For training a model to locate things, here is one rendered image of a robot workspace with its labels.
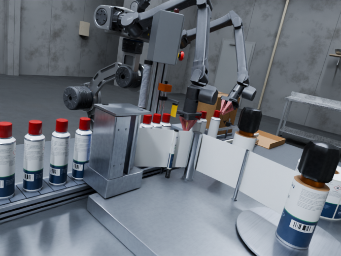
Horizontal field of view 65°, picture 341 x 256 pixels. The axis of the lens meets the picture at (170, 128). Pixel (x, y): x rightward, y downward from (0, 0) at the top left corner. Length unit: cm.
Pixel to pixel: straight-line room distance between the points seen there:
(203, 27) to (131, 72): 66
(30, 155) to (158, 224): 40
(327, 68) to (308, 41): 96
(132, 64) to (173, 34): 75
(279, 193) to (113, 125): 54
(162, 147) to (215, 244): 39
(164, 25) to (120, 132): 48
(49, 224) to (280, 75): 861
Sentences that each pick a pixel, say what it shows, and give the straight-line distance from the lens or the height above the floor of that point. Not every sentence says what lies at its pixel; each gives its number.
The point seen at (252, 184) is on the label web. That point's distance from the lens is 94.
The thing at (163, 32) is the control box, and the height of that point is 140.
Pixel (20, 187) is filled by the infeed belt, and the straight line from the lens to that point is 91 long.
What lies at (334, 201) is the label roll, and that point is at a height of 95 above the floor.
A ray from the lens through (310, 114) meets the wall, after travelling 900.
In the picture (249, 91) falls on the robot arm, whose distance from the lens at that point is 153.
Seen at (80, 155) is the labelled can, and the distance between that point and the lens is 89.
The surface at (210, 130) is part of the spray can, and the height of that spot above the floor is 98.
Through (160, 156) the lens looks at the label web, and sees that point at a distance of 99.
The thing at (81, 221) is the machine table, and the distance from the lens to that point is 84.
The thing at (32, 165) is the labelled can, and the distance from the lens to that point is 83.
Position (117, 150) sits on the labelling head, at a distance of 78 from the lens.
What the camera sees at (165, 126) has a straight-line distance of 110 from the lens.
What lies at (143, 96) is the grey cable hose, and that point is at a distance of 112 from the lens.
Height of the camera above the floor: 132
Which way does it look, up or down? 15 degrees down
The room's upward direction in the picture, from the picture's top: 11 degrees clockwise
